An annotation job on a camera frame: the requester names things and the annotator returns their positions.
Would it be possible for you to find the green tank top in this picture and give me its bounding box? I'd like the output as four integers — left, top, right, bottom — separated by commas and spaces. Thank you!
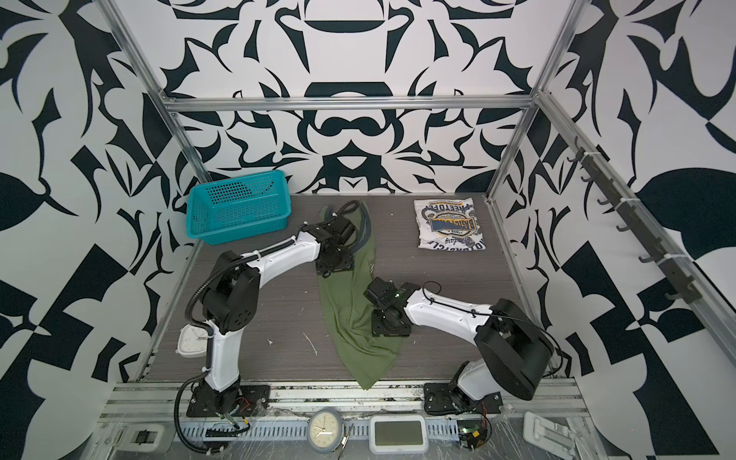
318, 200, 404, 390

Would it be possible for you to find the white tank top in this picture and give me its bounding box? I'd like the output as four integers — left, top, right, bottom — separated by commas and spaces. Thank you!
413, 197, 487, 252

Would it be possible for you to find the teal plastic basket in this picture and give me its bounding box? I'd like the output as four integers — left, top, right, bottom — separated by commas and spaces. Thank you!
186, 171, 291, 245

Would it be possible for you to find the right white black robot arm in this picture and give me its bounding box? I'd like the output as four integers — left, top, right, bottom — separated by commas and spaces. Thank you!
363, 278, 556, 404

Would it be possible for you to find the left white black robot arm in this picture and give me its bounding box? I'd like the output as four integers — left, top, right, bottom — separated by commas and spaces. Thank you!
185, 215, 357, 396

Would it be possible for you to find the white digital display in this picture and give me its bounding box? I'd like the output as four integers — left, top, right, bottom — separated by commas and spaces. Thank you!
369, 414, 429, 455

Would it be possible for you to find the round analog clock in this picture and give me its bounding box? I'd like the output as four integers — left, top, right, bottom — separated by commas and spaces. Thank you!
307, 408, 346, 454

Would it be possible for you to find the small green circuit board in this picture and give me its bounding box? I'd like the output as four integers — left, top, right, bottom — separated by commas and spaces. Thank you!
457, 419, 492, 450

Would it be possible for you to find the small white square clock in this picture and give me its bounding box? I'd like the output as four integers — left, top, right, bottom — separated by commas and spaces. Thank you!
176, 324, 209, 358

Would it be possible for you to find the white plastic stand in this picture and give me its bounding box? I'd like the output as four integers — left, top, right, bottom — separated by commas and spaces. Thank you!
522, 412, 576, 460

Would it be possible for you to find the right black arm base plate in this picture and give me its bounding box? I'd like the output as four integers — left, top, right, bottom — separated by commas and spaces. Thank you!
423, 383, 503, 416

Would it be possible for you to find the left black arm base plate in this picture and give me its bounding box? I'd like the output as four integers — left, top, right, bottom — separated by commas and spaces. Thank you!
186, 383, 271, 418

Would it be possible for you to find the horizontal aluminium frame bar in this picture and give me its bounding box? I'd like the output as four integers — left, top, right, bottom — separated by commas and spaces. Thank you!
163, 95, 533, 113

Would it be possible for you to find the black corrugated cable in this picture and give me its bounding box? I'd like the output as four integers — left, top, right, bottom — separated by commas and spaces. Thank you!
171, 370, 231, 455

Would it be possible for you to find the black wall hook rail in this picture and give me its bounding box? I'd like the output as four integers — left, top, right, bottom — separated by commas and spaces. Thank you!
567, 137, 703, 304

